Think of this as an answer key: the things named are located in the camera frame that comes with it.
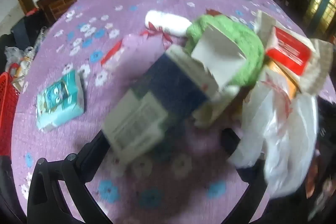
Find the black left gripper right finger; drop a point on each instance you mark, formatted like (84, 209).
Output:
(253, 176)

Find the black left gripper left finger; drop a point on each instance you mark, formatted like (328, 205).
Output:
(46, 203)

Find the blue white medicine box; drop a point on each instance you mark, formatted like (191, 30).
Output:
(170, 91)

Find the red white Yantie box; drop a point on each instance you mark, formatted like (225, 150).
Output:
(293, 51)

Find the green knitted cloth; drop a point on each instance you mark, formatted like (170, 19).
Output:
(244, 37)

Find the orange medicine box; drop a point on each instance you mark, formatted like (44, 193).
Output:
(291, 87)

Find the white paper bag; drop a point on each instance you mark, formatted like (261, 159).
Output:
(318, 66)

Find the white plastic bag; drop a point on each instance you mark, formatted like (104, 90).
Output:
(283, 129)

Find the teal tissue pack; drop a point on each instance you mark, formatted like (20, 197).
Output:
(60, 102)

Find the red plastic waste basket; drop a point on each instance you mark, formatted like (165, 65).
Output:
(9, 99)

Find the crumpled purple red bag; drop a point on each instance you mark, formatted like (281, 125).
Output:
(134, 43)

